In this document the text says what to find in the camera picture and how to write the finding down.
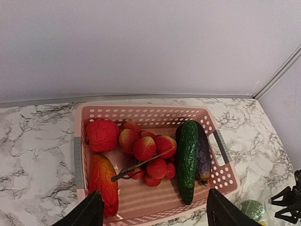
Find green fake vegetable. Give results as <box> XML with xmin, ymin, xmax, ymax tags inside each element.
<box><xmin>240</xmin><ymin>200</ymin><xmax>265</xmax><ymax>222</ymax></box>

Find green fake cucumber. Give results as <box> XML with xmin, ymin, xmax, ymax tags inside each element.
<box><xmin>176</xmin><ymin>121</ymin><xmax>198</xmax><ymax>205</ymax></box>

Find right aluminium frame post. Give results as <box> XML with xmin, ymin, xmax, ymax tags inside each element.
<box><xmin>252</xmin><ymin>44</ymin><xmax>301</xmax><ymax>100</ymax></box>

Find red fake tomato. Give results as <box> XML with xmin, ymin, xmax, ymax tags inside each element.
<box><xmin>85</xmin><ymin>120</ymin><xmax>120</xmax><ymax>153</ymax></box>

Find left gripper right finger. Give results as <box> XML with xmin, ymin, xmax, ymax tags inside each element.
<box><xmin>206</xmin><ymin>189</ymin><xmax>259</xmax><ymax>226</ymax></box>

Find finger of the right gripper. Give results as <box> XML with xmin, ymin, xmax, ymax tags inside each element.
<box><xmin>271</xmin><ymin>170</ymin><xmax>301</xmax><ymax>223</ymax></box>

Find pink perforated plastic basket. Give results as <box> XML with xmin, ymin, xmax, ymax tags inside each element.
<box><xmin>74</xmin><ymin>103</ymin><xmax>239</xmax><ymax>226</ymax></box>

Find red fake pepper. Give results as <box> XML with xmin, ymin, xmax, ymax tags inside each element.
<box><xmin>89</xmin><ymin>154</ymin><xmax>119</xmax><ymax>217</ymax></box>

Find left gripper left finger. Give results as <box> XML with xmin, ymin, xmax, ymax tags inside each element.
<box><xmin>53</xmin><ymin>191</ymin><xmax>104</xmax><ymax>226</ymax></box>

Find purple fake eggplant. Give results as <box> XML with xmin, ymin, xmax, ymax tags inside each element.
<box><xmin>194</xmin><ymin>121</ymin><xmax>211</xmax><ymax>186</ymax></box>

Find red fake strawberries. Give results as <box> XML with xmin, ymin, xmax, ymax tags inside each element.
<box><xmin>111</xmin><ymin>121</ymin><xmax>177</xmax><ymax>187</ymax></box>

